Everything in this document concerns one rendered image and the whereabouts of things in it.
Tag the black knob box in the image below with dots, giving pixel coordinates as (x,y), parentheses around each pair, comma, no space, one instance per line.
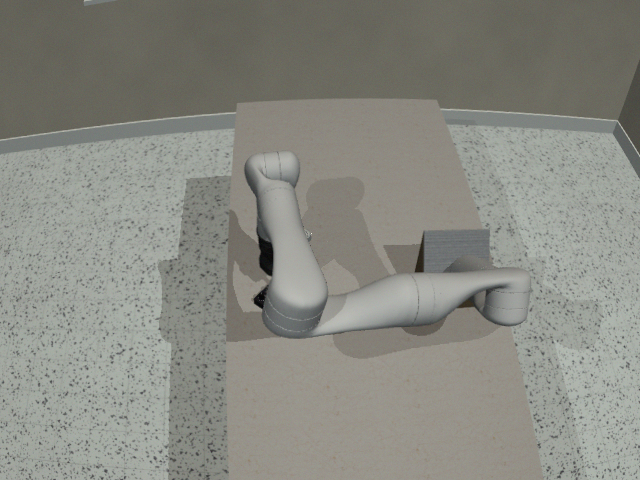
(259,299)

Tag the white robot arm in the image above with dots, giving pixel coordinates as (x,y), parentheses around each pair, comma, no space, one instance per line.
(297,292)

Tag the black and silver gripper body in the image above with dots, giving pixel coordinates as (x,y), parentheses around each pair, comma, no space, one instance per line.
(266,261)

